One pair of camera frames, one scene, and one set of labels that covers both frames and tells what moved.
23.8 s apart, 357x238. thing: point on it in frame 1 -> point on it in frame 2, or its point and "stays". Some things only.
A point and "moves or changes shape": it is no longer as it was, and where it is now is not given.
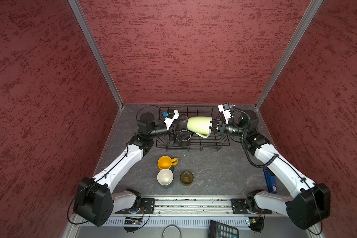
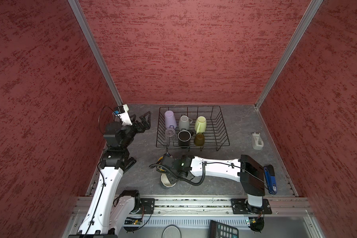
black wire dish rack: (189, 129) stays
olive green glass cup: (186, 178) moves or changes shape
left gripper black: (186, 134) -> (146, 125)
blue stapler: (270, 180) stays
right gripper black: (221, 131) -> (168, 172)
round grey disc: (171, 231) stays
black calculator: (218, 230) stays
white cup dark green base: (165, 177) moves or changes shape
